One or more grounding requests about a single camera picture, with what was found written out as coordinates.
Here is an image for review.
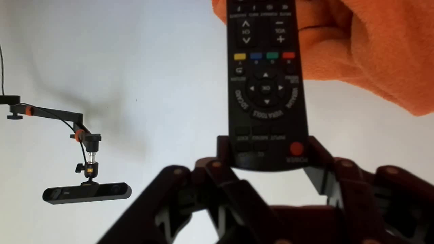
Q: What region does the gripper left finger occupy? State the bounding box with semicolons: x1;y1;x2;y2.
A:
96;135;282;244

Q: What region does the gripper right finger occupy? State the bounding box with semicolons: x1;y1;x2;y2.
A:
304;136;434;244

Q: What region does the black remote control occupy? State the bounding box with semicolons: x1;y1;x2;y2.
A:
226;0;310;172

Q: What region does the orange cloth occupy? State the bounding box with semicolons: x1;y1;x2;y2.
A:
212;0;434;117

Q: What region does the camera on mount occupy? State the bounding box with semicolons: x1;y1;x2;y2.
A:
0;44;132;205

